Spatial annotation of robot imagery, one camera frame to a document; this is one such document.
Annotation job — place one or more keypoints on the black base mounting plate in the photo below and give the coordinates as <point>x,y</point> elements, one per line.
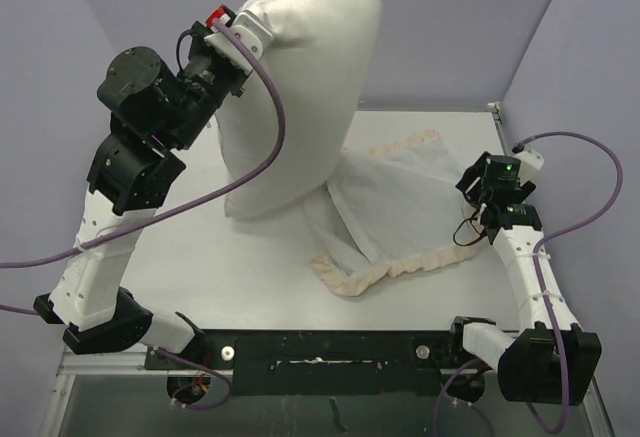
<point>332,363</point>

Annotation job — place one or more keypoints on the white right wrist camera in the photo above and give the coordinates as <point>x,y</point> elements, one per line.
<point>531,162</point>

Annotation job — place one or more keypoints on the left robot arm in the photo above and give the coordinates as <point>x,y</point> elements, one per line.
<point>154,113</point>

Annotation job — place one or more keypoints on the grey pillowcase with cream ruffle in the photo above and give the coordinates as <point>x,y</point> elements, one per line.
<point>388,211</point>

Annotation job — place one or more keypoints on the aluminium front frame rail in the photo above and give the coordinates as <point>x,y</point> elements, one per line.
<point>188,381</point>

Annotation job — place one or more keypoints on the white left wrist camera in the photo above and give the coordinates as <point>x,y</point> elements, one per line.
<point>247,29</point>

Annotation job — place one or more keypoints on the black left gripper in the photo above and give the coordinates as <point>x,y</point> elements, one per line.
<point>197,44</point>

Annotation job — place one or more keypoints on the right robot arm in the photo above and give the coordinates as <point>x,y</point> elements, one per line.
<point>551,360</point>

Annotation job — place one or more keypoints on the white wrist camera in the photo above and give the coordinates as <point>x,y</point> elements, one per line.
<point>247,29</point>
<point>531,162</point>

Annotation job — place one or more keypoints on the white pillow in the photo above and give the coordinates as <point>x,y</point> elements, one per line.
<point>318,62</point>

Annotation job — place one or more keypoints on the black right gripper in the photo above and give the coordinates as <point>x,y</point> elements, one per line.
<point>470,181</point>

